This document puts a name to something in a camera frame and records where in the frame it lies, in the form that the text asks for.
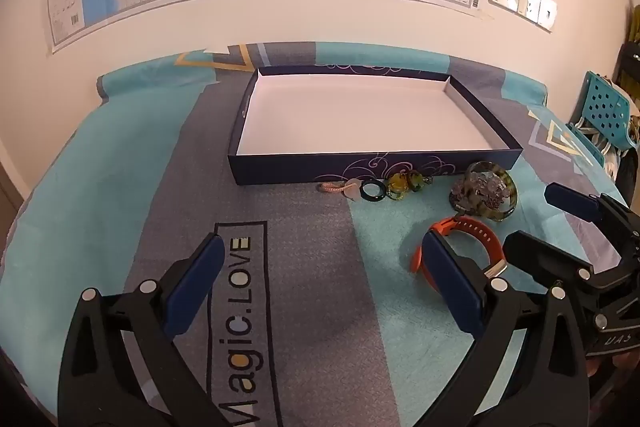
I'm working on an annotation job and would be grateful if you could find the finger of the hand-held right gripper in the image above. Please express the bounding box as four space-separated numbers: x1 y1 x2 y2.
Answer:
502 231 623 303
545 183 640 253

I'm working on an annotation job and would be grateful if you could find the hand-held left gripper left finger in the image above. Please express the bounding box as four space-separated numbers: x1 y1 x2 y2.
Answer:
57 232 226 427

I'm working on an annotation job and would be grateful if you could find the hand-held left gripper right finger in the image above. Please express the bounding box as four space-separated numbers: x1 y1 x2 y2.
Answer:
421 229 591 427

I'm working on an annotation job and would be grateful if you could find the orange smart watch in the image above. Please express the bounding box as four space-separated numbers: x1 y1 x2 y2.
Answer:
411 216 508 290

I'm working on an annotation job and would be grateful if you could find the yellow mottled bangle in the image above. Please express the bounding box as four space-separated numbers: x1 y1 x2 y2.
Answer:
452 161 518 223

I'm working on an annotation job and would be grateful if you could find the clear crystal bead bracelet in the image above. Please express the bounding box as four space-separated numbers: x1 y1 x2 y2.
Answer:
449 172 508 212

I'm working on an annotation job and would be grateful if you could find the dark blue shallow box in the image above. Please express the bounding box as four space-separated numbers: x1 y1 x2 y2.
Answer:
227 67 523 186

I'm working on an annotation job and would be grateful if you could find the patterned cloth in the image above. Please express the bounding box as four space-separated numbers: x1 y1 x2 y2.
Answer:
567 114 640 178

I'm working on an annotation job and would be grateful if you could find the blue perforated plastic chair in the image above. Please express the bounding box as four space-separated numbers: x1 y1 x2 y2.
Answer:
580 71 636 150

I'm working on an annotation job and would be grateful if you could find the teal grey printed blanket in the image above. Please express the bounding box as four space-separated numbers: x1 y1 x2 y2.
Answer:
0 41 640 427

